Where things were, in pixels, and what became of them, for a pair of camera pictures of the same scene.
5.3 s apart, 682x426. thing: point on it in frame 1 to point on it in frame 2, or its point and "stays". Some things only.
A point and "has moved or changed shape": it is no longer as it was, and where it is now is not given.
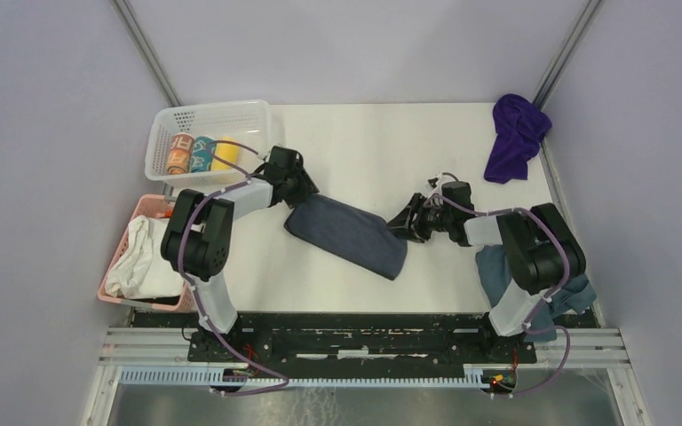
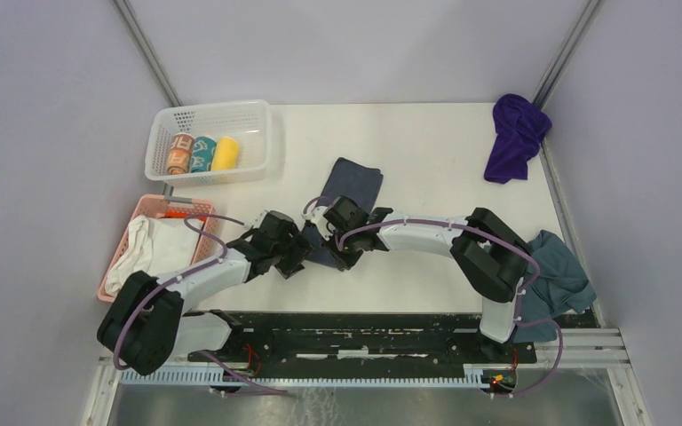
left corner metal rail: [146, 51] stays
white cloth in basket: [142, 272] stays
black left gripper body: [299, 185] to [290, 254]
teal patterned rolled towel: [203, 149] stays
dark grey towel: [356, 235] has moved or changed shape
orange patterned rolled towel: [180, 153] stays
